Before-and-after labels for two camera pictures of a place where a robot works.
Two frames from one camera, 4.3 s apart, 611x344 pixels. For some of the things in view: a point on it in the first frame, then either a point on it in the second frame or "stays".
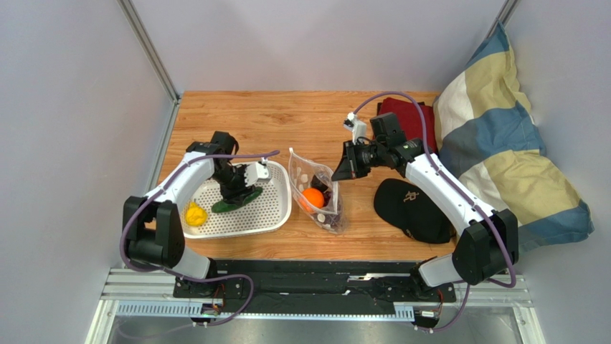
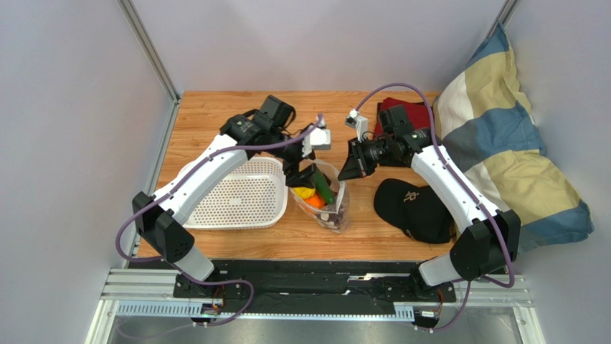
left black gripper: x=237 y=196 -> x=293 y=177
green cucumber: x=222 y=206 -> x=323 y=187
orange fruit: x=315 y=197 stays
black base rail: x=312 y=286 stays
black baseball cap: x=414 y=213 stays
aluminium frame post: x=154 y=59 stays
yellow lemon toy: x=196 y=216 -> x=303 y=192
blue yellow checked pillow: x=487 y=137 stays
